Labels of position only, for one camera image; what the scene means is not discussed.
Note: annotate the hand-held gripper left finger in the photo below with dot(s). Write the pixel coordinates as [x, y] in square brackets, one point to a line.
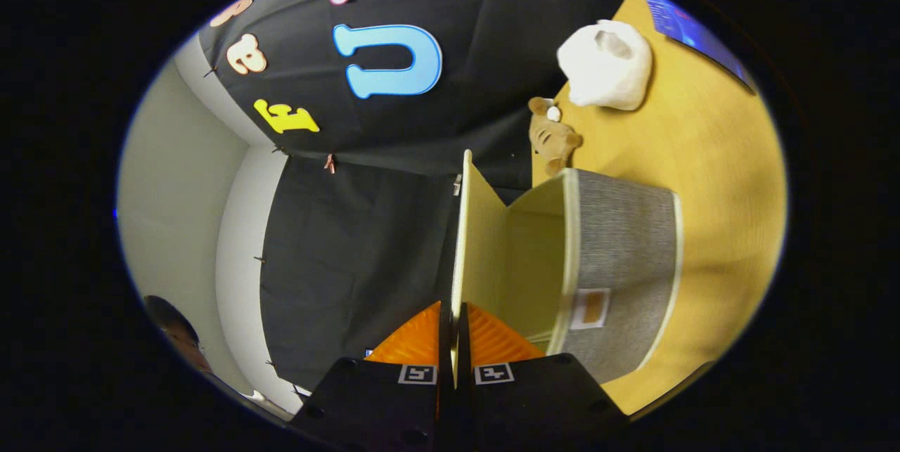
[380, 403]

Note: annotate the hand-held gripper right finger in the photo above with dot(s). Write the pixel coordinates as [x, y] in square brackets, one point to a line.
[534, 403]

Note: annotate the grey and cream storage box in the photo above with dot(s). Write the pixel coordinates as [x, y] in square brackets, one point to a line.
[619, 255]

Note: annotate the black backdrop cloth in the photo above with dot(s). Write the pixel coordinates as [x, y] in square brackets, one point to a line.
[351, 255]

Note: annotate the person's head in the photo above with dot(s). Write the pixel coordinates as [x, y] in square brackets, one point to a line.
[176, 332]

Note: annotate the small white clip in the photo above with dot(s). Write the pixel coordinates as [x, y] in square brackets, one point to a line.
[457, 185]

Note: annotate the small pink clip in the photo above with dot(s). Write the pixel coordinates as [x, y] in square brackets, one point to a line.
[329, 164]

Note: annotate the brown teddy bear plush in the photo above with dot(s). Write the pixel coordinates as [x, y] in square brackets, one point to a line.
[552, 139]

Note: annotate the white plush toy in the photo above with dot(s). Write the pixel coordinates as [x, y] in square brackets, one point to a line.
[605, 72]

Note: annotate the blue hardcover book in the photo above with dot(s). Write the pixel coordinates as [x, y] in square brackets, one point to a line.
[692, 34]

